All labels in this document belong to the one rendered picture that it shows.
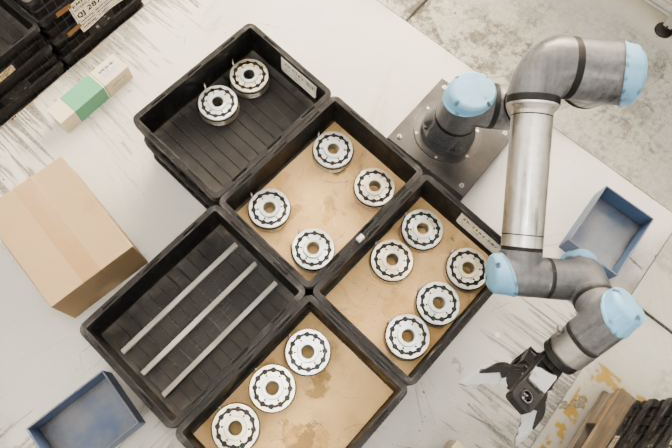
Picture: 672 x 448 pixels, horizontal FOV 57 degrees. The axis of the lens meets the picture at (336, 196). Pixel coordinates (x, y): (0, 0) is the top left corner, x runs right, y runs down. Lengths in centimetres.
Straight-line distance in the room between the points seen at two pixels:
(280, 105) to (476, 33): 143
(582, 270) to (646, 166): 169
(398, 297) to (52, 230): 83
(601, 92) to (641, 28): 198
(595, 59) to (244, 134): 86
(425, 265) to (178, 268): 59
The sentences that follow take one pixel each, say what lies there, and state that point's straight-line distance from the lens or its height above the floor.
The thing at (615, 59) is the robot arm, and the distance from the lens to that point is 123.
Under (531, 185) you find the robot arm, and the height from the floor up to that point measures 128.
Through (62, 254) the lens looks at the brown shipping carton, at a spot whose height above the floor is 86.
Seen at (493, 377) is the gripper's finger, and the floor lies 110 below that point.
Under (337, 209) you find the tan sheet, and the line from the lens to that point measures 154.
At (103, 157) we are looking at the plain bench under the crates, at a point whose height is 70.
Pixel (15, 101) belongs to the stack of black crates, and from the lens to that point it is 251.
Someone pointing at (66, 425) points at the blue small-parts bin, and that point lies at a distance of 167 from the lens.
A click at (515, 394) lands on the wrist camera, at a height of 120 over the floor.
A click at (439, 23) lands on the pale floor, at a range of 288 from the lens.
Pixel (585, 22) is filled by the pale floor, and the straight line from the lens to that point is 310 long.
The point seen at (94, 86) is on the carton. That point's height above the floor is 76.
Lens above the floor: 228
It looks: 70 degrees down
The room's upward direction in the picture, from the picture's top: 9 degrees clockwise
